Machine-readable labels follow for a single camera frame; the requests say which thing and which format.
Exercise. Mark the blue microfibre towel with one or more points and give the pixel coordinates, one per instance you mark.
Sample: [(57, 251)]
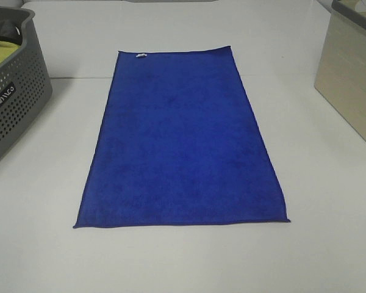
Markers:
[(179, 144)]

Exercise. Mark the grey perforated plastic basket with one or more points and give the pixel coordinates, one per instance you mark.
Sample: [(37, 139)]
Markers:
[(25, 86)]

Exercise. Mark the beige storage box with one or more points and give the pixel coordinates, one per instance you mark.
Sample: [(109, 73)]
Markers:
[(341, 75)]

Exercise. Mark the black cloth in basket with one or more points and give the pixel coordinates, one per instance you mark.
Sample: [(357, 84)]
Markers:
[(9, 32)]

